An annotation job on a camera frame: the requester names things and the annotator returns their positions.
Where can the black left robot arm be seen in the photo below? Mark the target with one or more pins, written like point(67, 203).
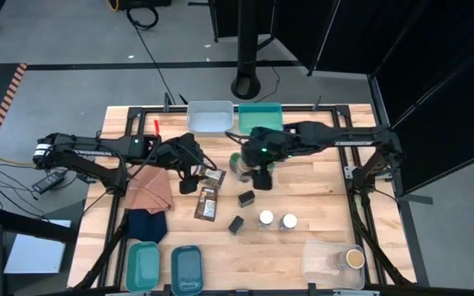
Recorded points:
point(97, 150)

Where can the black curtain partition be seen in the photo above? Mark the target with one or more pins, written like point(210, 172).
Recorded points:
point(426, 61)

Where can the orange black striped tape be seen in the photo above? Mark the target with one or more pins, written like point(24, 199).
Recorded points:
point(4, 107)

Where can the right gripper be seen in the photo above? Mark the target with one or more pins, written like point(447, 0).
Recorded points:
point(266, 144)

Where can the green label oregano jar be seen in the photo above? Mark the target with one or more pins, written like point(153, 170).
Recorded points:
point(233, 161)

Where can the light teal tray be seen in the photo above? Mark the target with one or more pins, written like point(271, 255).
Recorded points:
point(143, 267)

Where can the teal plastic bin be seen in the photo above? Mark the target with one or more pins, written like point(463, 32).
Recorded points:
point(260, 117)

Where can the white plastic bin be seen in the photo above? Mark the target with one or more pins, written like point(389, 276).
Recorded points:
point(210, 119)

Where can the clear plastic bin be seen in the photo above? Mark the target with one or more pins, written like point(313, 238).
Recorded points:
point(319, 263)

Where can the pink cloth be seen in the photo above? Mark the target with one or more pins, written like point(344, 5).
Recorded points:
point(150, 191)

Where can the brown spice packet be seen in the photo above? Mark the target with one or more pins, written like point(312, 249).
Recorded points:
point(207, 204)
point(214, 177)

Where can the black power adapter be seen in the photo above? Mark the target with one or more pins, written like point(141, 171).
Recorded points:
point(48, 182)

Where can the black column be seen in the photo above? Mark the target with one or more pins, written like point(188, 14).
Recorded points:
point(247, 41)

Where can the black pepper tin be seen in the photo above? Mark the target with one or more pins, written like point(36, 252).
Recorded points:
point(247, 198)
point(235, 225)

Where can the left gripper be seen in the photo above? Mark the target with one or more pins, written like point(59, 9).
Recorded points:
point(183, 154)

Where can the white lid bagel seasoning jar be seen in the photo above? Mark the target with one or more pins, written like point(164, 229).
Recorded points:
point(266, 218)
point(289, 221)

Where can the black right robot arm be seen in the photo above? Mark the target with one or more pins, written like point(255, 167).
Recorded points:
point(344, 137)

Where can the navy cloth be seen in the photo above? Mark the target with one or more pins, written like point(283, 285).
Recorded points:
point(146, 226)

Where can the dark teal tray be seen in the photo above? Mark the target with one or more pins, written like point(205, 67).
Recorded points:
point(187, 271)

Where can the red strip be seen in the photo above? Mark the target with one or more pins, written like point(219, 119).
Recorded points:
point(157, 128)

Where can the white board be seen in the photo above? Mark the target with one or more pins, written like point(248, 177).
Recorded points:
point(35, 255)

